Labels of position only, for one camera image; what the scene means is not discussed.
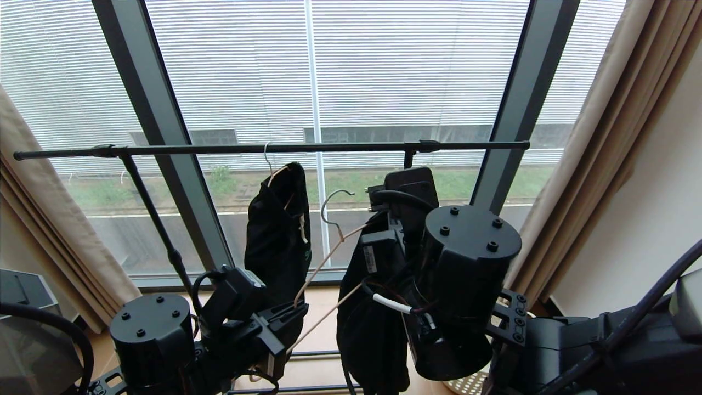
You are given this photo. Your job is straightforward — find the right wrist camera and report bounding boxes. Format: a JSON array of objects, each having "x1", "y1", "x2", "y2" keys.
[{"x1": 366, "y1": 167, "x2": 439, "y2": 231}]

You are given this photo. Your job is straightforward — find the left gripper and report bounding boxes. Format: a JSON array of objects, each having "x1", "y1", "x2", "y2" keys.
[{"x1": 200, "y1": 314, "x2": 287, "y2": 387}]

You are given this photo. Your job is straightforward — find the black clothes rack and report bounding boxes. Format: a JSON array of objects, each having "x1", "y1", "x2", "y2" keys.
[{"x1": 14, "y1": 140, "x2": 531, "y2": 395}]

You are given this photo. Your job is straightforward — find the heap of clothes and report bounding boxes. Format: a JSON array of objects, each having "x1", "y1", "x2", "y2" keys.
[{"x1": 336, "y1": 211, "x2": 412, "y2": 395}]

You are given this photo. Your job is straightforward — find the black garment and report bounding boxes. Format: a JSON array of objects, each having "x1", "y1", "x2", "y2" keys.
[{"x1": 244, "y1": 162, "x2": 312, "y2": 341}]

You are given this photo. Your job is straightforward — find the white laundry basket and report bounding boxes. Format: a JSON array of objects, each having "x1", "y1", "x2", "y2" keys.
[{"x1": 443, "y1": 370, "x2": 491, "y2": 395}]

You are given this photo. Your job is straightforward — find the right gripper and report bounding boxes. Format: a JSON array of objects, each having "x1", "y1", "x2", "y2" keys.
[{"x1": 359, "y1": 230, "x2": 493, "y2": 382}]

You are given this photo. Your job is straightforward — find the pink clothes hanger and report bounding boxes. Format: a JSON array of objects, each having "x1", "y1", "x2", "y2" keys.
[
  {"x1": 285, "y1": 189, "x2": 369, "y2": 354},
  {"x1": 263, "y1": 143, "x2": 291, "y2": 190}
]

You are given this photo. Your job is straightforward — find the beige curtain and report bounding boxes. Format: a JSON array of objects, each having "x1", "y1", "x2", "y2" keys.
[
  {"x1": 505, "y1": 0, "x2": 702, "y2": 308},
  {"x1": 0, "y1": 88, "x2": 142, "y2": 334}
]

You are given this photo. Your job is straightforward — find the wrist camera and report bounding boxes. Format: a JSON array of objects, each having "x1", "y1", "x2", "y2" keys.
[
  {"x1": 192, "y1": 266, "x2": 269, "y2": 331},
  {"x1": 366, "y1": 167, "x2": 439, "y2": 231}
]

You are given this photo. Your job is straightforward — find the window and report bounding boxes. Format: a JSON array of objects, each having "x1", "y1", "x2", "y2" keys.
[{"x1": 0, "y1": 0, "x2": 629, "y2": 289}]

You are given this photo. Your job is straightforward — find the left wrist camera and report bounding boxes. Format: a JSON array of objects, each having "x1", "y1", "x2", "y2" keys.
[{"x1": 192, "y1": 266, "x2": 269, "y2": 331}]

